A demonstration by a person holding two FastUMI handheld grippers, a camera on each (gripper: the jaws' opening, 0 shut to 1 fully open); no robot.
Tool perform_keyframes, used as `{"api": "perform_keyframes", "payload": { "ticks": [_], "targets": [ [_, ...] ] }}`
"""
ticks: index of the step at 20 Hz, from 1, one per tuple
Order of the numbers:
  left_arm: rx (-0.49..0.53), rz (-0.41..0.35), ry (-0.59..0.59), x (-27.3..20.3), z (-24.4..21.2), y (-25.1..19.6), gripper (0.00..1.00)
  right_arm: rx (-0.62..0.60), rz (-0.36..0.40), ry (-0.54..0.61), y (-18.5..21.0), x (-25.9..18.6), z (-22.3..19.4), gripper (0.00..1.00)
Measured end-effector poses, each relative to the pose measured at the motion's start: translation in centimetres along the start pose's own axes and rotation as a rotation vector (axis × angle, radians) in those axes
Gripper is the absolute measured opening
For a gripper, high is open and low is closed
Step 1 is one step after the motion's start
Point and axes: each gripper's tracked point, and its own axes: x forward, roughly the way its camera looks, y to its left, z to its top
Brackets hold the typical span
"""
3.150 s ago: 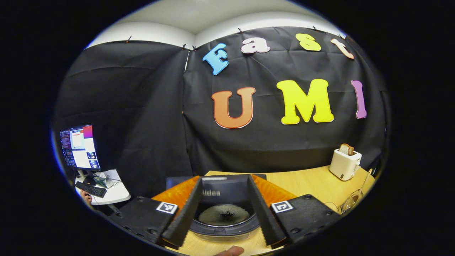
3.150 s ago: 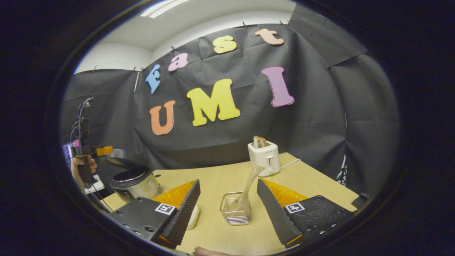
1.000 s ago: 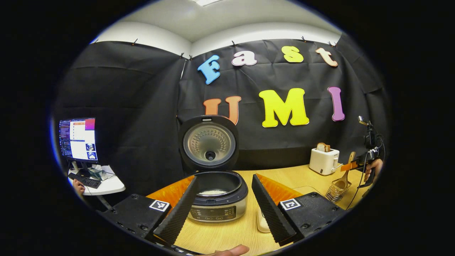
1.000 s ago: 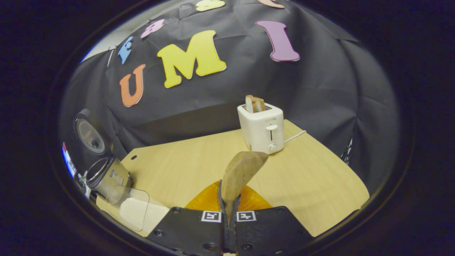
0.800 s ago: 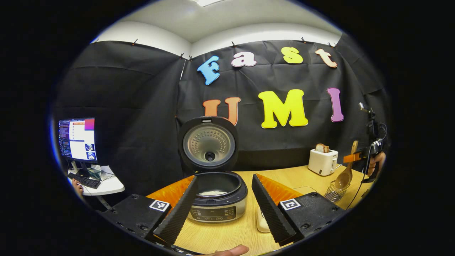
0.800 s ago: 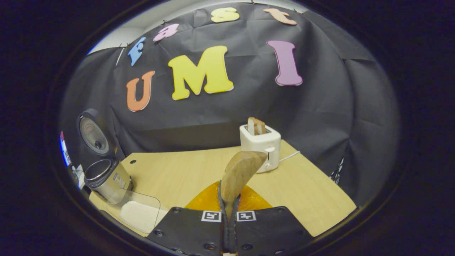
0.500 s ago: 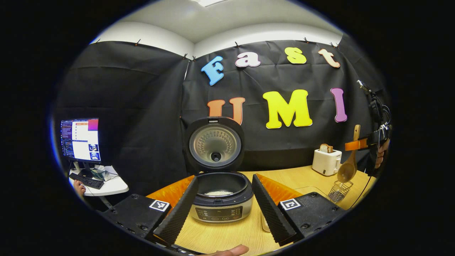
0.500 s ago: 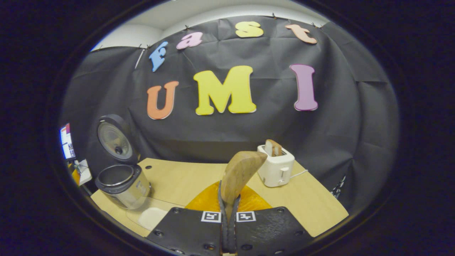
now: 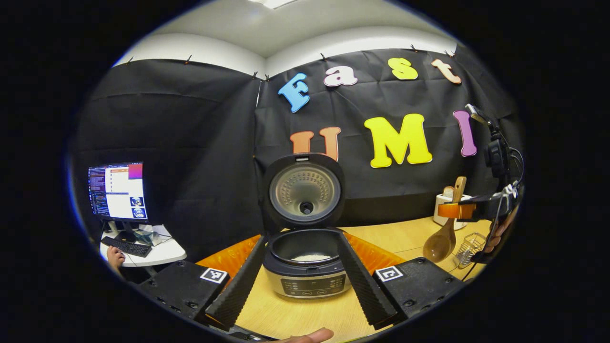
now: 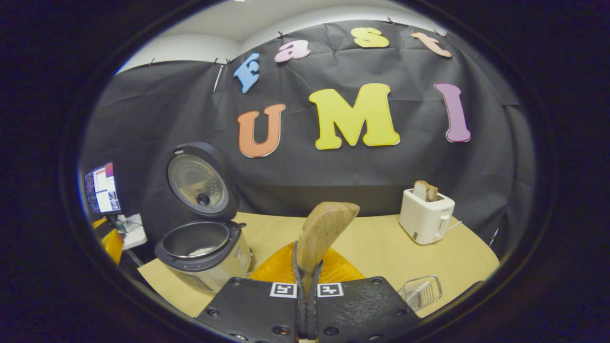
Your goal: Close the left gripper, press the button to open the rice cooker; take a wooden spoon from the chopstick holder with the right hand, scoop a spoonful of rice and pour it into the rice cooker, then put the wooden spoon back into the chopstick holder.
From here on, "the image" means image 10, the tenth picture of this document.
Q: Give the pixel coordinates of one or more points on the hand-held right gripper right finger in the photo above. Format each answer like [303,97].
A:
[362,305]

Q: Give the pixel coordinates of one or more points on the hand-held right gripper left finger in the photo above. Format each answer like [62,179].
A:
[257,305]

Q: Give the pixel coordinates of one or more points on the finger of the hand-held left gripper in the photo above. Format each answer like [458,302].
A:
[112,243]

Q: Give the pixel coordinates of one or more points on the silver black rice cooker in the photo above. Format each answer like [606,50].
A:
[205,267]

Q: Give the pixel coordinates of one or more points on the wooden spoon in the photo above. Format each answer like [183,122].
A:
[324,228]

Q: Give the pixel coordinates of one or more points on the white side table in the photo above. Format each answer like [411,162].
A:
[136,236]

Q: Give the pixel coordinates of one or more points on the computer monitor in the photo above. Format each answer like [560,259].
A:
[102,188]

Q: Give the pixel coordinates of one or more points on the white toaster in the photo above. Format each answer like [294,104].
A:
[424,219]

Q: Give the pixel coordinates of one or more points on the brown toast slice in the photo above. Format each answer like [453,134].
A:
[424,190]

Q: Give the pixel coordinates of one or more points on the black backdrop cloth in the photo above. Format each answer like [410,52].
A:
[333,176]

